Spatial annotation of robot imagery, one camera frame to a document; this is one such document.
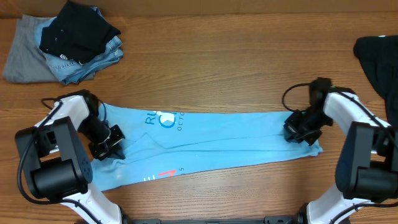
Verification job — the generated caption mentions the light blue printed t-shirt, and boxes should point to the light blue printed t-shirt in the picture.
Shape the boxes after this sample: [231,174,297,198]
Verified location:
[91,104,323,190]

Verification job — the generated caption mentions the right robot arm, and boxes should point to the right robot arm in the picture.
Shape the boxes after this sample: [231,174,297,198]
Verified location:
[284,78,397,223]

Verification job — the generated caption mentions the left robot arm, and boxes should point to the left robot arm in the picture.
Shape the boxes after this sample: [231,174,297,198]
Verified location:
[15,90,129,223]

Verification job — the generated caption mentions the folded blue denim jeans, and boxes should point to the folded blue denim jeans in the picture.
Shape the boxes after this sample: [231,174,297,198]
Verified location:
[34,6,123,85]

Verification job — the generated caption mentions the black garment at right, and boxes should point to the black garment at right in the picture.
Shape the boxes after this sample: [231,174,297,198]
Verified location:
[353,35,397,127]

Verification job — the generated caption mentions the black folded garment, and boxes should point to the black folded garment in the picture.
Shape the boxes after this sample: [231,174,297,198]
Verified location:
[39,1,121,64]

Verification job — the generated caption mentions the grey folded garment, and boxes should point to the grey folded garment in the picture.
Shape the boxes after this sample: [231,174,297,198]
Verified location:
[2,14,96,84]

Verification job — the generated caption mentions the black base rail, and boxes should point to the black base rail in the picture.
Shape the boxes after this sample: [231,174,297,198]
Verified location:
[127,215,308,224]

